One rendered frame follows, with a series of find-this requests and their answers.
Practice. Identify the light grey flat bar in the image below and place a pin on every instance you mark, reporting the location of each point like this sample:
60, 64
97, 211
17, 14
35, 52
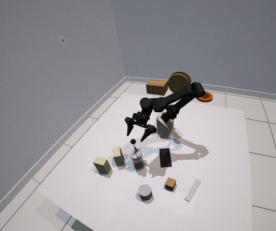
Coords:
192, 190

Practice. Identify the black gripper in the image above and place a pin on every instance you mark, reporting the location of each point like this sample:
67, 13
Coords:
150, 129

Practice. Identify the brown cube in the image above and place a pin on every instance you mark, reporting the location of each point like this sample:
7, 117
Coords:
170, 184

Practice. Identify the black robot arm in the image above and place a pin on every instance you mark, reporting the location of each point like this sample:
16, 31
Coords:
185, 95

